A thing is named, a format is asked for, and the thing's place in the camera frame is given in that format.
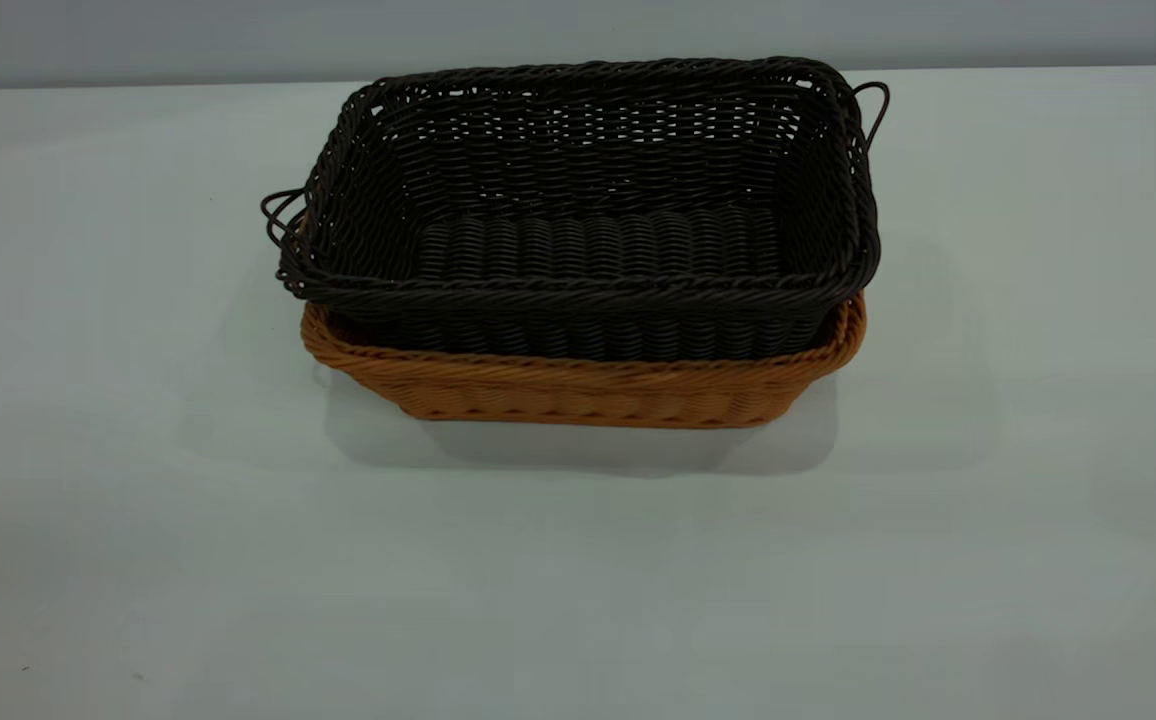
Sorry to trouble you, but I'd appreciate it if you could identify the light brown wicker basket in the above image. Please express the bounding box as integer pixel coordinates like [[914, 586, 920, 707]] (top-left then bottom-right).
[[300, 292, 867, 429]]

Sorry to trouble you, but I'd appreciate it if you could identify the dark brown wicker basket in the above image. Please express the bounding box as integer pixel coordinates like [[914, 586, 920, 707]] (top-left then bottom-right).
[[260, 56, 891, 363]]

